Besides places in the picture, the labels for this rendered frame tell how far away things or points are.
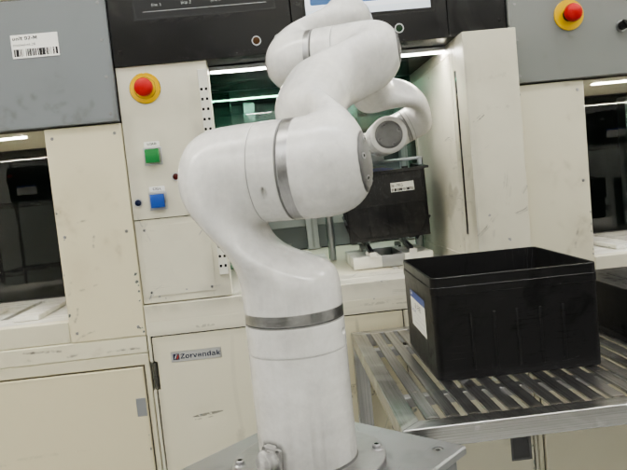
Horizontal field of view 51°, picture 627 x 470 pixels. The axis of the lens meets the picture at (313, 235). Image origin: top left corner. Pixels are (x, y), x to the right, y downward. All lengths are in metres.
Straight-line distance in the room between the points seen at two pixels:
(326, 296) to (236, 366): 0.80
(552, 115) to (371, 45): 0.68
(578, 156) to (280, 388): 1.06
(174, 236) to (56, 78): 0.42
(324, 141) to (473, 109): 0.82
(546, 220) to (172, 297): 0.88
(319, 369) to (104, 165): 0.90
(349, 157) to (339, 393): 0.27
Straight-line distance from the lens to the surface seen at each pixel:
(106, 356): 1.57
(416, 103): 1.45
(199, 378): 1.54
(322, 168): 0.71
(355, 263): 1.69
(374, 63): 1.04
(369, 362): 1.25
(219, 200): 0.75
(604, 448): 1.78
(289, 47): 1.10
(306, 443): 0.78
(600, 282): 1.39
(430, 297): 1.09
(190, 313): 1.51
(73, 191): 1.54
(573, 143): 1.63
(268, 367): 0.76
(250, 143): 0.74
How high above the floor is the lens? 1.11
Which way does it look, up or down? 5 degrees down
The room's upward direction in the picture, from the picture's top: 6 degrees counter-clockwise
